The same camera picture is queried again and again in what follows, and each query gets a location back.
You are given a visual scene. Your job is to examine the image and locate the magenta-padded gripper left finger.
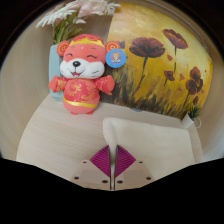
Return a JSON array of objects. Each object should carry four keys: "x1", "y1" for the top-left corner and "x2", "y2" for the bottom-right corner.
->
[{"x1": 70, "y1": 144, "x2": 112, "y2": 192}]

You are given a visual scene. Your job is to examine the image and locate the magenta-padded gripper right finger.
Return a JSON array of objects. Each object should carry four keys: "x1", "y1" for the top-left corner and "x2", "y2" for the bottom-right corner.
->
[{"x1": 114, "y1": 144, "x2": 155, "y2": 192}]

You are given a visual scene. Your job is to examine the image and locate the cream white towel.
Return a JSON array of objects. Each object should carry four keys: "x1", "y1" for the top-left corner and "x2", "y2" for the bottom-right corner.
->
[{"x1": 102, "y1": 116, "x2": 204, "y2": 184}]

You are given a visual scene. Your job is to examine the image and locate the red plush mouse toy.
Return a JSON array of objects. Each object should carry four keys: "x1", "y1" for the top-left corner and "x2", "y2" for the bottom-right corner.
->
[{"x1": 48, "y1": 33, "x2": 128, "y2": 116}]

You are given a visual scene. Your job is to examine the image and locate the yellow poppy flower painting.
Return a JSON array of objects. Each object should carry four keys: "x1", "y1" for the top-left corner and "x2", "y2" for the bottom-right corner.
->
[{"x1": 99, "y1": 2, "x2": 214, "y2": 120}]

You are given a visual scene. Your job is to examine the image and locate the light blue vase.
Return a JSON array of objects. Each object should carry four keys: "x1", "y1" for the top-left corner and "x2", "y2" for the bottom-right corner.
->
[{"x1": 49, "y1": 44, "x2": 66, "y2": 103}]

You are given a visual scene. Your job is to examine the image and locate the white and pink flower bouquet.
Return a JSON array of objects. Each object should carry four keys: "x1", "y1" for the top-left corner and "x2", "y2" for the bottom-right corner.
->
[{"x1": 35, "y1": 0, "x2": 122, "y2": 46}]

